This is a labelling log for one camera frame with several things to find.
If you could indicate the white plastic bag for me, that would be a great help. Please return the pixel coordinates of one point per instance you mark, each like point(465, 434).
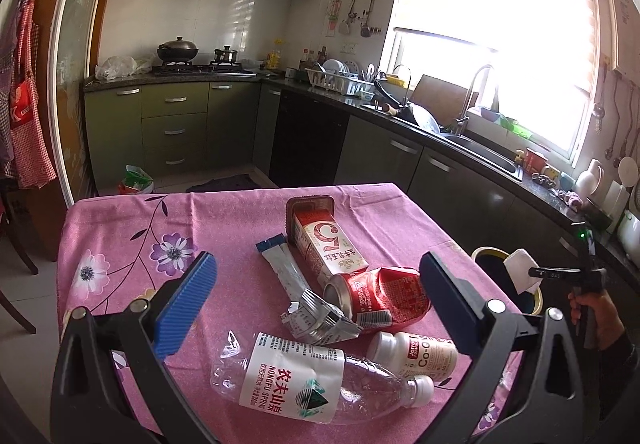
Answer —
point(117, 68)

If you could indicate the white paper napkin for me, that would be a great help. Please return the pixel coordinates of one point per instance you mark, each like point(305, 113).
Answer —
point(517, 265)

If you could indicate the yellow rimmed trash bin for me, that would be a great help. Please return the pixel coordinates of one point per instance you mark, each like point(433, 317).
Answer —
point(490, 260)

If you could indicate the white dish rack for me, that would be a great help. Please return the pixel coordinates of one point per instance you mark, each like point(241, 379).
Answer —
point(343, 83)

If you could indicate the clear plastic water bottle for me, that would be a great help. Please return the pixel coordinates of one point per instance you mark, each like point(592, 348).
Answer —
point(316, 384)

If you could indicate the chrome faucet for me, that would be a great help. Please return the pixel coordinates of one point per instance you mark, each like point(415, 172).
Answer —
point(462, 119)

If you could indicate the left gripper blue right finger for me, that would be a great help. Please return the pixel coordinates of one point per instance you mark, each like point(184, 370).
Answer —
point(457, 304)

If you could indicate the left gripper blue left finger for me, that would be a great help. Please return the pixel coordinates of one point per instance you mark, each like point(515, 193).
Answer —
point(177, 313)

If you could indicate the red checkered apron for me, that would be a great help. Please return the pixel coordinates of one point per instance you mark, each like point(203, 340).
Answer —
point(24, 154)

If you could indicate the black frying pan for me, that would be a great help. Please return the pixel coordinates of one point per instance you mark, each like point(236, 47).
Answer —
point(405, 109)

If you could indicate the pink floral tablecloth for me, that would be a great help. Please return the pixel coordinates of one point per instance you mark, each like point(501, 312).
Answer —
point(115, 249)

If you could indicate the black wok with lid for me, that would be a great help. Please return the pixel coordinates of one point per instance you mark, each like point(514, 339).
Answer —
point(178, 50)

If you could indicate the silver snack wrapper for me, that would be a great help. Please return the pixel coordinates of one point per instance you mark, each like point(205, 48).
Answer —
point(314, 321)

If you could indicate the red tin box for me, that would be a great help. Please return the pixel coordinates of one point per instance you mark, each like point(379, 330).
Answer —
point(534, 162)

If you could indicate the small white drink bottle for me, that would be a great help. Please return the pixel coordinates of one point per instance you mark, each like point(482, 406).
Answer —
point(411, 355)

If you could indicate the crushed red soda can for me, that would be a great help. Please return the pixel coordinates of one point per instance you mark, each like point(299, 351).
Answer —
point(382, 298)

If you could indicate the person's right hand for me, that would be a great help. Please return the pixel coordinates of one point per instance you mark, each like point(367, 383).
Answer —
point(609, 327)

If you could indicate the steel kitchen sink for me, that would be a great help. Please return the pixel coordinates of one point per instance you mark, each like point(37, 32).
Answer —
point(494, 159)

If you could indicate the yellow oil bottle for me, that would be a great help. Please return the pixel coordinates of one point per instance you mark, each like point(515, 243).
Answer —
point(274, 57)

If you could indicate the white rice cooker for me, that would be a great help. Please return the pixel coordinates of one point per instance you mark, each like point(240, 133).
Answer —
point(628, 234)

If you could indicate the red white milk carton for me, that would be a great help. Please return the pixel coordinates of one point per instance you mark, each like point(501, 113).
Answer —
point(324, 246)

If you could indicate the green bag on floor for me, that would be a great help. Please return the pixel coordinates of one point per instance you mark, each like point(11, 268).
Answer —
point(135, 182)

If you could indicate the white kettle jug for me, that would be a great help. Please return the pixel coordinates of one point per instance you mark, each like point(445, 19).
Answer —
point(589, 180)

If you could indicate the wooden cutting board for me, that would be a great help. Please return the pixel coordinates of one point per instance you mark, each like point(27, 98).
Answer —
point(442, 99)

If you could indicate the small steel pot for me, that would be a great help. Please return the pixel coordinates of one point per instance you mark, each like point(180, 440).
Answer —
point(225, 55)

